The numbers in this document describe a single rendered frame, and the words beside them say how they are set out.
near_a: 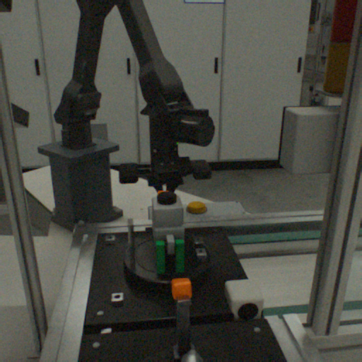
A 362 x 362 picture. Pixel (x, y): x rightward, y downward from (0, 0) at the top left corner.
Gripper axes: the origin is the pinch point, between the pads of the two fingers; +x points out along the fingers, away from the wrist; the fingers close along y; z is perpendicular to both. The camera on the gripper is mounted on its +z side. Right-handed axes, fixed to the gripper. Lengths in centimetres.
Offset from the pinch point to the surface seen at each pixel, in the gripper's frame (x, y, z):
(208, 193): 99, 58, -224
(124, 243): 3.1, -8.6, 13.6
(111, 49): -22, -21, -279
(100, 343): 3.3, -11.5, 36.4
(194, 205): 3.0, 6.2, 0.0
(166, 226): -5.3, -2.0, 23.9
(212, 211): 4.2, 10.1, 0.8
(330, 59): -28.9, 14.9, 33.5
